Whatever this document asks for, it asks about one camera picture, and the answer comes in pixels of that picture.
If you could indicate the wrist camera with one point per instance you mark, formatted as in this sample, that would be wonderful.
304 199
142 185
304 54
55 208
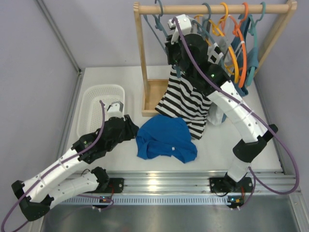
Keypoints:
116 109
184 24

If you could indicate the black white striped tank top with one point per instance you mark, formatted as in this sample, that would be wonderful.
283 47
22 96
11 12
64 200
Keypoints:
183 100

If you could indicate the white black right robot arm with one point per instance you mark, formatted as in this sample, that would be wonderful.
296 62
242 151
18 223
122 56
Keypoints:
212 81

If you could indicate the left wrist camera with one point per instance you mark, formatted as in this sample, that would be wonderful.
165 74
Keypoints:
116 109

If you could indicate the white slotted cable duct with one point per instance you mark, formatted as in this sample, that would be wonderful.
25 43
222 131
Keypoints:
157 200

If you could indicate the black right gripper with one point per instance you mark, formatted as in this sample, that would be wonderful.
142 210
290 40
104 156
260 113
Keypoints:
169 47

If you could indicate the white perforated plastic basket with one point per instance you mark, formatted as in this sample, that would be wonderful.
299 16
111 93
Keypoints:
90 114

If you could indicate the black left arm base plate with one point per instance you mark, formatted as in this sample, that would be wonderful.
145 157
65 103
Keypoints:
115 185

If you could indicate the grey tank top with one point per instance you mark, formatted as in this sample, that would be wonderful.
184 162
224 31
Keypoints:
217 116

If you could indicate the wooden clothes rack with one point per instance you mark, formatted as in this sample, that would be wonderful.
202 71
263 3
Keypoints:
154 89

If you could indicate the teal blue tank top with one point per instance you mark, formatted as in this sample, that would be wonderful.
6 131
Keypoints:
241 92

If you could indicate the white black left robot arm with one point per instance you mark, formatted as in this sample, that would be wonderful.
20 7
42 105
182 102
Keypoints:
47 189

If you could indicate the orange hanger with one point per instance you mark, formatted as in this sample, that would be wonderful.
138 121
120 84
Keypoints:
240 50

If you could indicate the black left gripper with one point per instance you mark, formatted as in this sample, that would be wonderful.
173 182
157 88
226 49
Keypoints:
130 126

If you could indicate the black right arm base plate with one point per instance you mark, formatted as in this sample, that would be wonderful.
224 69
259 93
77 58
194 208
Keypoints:
217 184

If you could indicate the aluminium mounting rail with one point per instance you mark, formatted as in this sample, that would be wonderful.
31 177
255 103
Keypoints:
174 183

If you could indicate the yellow hanger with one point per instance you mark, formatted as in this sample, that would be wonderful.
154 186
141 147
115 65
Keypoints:
230 53

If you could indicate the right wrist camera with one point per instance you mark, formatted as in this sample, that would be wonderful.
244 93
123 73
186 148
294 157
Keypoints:
184 24

